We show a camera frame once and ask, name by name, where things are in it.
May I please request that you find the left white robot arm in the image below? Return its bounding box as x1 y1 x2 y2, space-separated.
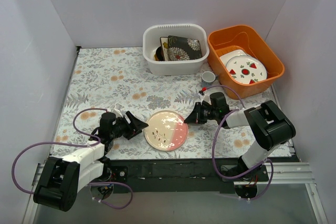
33 111 148 212

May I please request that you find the floral patterned table mat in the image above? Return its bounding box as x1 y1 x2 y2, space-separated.
50 47 293 161

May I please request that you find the white plate in orange bin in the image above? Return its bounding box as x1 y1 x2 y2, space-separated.
220 49 248 66

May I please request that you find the small grey white cup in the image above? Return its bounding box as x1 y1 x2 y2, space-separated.
201 71 217 87

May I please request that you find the orange plastic bin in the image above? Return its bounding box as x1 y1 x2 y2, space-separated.
207 25 285 100

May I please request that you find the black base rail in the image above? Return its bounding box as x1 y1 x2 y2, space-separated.
34 157 316 193

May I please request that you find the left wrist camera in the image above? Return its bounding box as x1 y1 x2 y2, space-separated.
111 104 123 118

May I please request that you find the pink round plate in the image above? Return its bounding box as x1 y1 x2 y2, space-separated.
144 110 188 152

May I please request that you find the white plastic bin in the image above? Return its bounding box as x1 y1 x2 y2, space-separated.
143 24 209 76

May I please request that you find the watermelon pattern round plate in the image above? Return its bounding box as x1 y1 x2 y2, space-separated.
226 56 267 84

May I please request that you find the black floral square plate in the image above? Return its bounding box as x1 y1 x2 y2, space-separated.
168 36 202 61

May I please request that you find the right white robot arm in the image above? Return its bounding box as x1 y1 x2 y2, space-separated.
184 92 296 181

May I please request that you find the square dark rimmed plate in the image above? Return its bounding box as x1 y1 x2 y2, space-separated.
160 37 170 61

